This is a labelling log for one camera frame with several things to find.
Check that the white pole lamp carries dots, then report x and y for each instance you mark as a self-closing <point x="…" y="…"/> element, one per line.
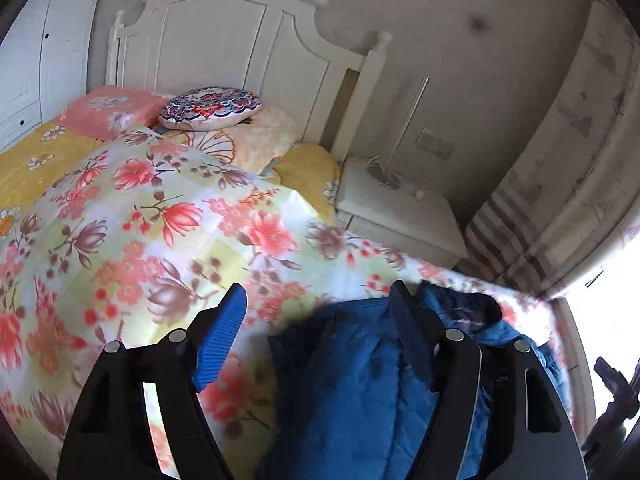
<point x="385" y="177"/>

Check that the printed curtain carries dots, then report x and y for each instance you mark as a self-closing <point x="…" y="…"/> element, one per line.
<point x="550" y="185"/>

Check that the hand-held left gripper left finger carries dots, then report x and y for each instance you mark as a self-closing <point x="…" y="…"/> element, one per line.
<point x="220" y="335"/>

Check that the yellow bed sheet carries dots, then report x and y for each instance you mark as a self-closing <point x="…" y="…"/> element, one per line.
<point x="40" y="160"/>

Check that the round patterned cushion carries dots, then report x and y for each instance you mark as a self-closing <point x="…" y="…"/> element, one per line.
<point x="210" y="107"/>

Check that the floral quilt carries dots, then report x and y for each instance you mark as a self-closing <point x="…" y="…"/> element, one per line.
<point x="150" y="240"/>

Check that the small white object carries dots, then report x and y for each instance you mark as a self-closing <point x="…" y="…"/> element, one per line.
<point x="419" y="193"/>

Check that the blue puffer jacket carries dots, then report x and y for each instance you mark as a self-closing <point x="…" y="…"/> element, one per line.
<point x="350" y="385"/>

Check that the white wardrobe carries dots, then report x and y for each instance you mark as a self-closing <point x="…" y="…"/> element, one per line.
<point x="50" y="60"/>

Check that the peach pillow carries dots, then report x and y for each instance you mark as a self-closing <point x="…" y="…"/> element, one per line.
<point x="265" y="140"/>

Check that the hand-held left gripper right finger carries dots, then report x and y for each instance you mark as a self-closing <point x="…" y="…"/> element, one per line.
<point x="425" y="340"/>

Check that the wall socket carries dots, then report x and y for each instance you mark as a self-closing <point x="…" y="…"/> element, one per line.
<point x="435" y="144"/>

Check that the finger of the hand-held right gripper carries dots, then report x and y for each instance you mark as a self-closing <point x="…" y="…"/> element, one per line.
<point x="612" y="380"/>

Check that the white nightstand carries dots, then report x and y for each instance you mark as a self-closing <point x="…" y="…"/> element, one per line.
<point x="400" y="215"/>

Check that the pink floral pillow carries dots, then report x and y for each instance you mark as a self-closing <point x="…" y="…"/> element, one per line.
<point x="110" y="107"/>

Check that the white wooden bed headboard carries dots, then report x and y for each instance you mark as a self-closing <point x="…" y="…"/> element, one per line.
<point x="225" y="45"/>

